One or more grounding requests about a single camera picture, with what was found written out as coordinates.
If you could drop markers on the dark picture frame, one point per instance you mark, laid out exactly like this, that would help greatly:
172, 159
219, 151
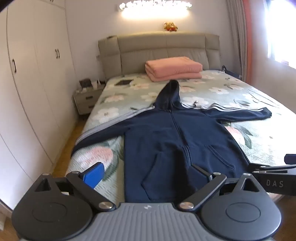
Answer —
84, 82

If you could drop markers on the dark bag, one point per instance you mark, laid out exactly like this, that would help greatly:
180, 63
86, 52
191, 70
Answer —
227, 70

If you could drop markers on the bright wall lamp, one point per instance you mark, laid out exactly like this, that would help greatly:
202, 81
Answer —
156, 8

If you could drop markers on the navy zip hoodie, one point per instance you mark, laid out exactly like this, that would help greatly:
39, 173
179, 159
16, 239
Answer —
175, 139

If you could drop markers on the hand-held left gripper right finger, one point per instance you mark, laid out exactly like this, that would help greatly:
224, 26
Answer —
197, 172

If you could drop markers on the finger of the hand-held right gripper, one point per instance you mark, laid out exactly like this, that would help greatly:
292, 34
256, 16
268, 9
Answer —
291, 159
266, 167

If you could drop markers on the folded pink blanket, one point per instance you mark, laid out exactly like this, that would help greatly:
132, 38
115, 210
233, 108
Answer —
173, 68

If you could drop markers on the orange curtain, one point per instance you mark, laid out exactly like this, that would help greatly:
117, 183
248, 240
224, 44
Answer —
251, 41

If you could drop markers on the small white container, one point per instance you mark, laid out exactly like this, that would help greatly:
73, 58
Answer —
94, 83

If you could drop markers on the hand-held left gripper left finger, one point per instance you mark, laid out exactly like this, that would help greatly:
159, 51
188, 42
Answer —
93, 176

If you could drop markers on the bright window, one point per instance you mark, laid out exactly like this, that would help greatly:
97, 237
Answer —
281, 27

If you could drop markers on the black tablet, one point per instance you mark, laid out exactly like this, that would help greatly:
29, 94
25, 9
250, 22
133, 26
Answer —
124, 82

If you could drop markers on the thin clothes hanger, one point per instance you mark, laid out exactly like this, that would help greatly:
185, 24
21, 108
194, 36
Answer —
255, 98

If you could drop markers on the beige padded headboard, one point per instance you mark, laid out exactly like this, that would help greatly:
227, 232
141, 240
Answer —
143, 48

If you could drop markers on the orange plush toy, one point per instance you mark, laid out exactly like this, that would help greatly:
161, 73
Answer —
170, 26

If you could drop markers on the white wardrobe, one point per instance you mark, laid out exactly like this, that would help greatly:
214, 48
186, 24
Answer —
30, 81

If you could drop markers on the grey nightstand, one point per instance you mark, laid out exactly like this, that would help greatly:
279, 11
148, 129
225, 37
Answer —
89, 98

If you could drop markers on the grey curtain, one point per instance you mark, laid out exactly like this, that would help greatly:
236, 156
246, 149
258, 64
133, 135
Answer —
240, 34

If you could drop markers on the bed with floral bedspread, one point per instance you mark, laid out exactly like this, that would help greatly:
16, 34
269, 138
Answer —
254, 136

